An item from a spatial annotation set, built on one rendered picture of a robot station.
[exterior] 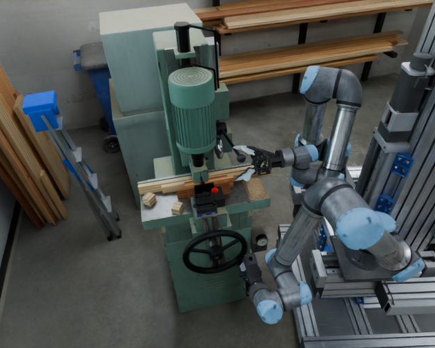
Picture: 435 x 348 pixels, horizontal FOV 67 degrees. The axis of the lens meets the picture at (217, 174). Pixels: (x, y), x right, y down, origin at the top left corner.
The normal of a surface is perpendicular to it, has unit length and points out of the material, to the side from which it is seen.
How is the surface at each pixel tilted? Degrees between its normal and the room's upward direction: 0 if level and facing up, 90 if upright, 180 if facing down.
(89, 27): 90
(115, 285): 0
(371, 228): 84
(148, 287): 0
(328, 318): 0
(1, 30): 90
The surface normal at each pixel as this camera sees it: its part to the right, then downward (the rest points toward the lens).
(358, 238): 0.19, 0.56
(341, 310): -0.03, -0.75
